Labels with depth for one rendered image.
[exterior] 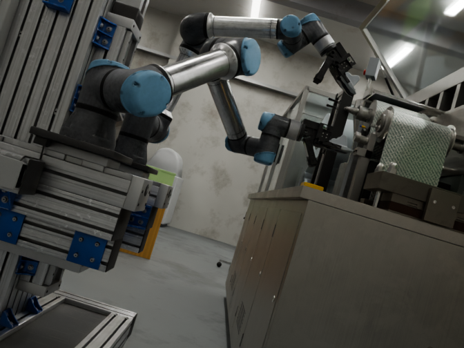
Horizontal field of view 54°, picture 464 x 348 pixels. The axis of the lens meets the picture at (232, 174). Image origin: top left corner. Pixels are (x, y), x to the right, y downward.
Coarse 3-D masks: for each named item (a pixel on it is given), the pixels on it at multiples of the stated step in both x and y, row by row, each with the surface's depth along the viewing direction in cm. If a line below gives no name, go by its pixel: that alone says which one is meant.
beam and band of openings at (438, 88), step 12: (456, 72) 205; (432, 84) 228; (444, 84) 214; (456, 84) 202; (420, 96) 239; (432, 96) 224; (444, 96) 213; (456, 96) 198; (444, 108) 213; (456, 108) 194
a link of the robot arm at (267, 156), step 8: (264, 136) 168; (272, 136) 167; (248, 144) 171; (256, 144) 169; (264, 144) 167; (272, 144) 167; (248, 152) 172; (256, 152) 169; (264, 152) 166; (272, 152) 167; (256, 160) 168; (264, 160) 166; (272, 160) 168
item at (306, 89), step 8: (304, 88) 275; (312, 88) 276; (304, 96) 275; (328, 96) 276; (304, 104) 275; (352, 104) 276; (288, 112) 333; (304, 112) 333; (296, 120) 274; (288, 144) 273; (288, 152) 273; (288, 160) 273; (264, 168) 388; (272, 168) 330; (280, 168) 273; (280, 176) 272; (280, 184) 272
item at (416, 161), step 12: (396, 144) 171; (408, 144) 171; (420, 144) 171; (384, 156) 171; (396, 156) 171; (408, 156) 171; (420, 156) 171; (432, 156) 171; (444, 156) 171; (384, 168) 170; (408, 168) 171; (420, 168) 171; (432, 168) 171; (420, 180) 171; (432, 180) 171
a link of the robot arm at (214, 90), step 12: (204, 48) 147; (216, 84) 157; (228, 84) 159; (216, 96) 160; (228, 96) 161; (228, 108) 163; (228, 120) 166; (240, 120) 169; (228, 132) 171; (240, 132) 171; (228, 144) 177; (240, 144) 173
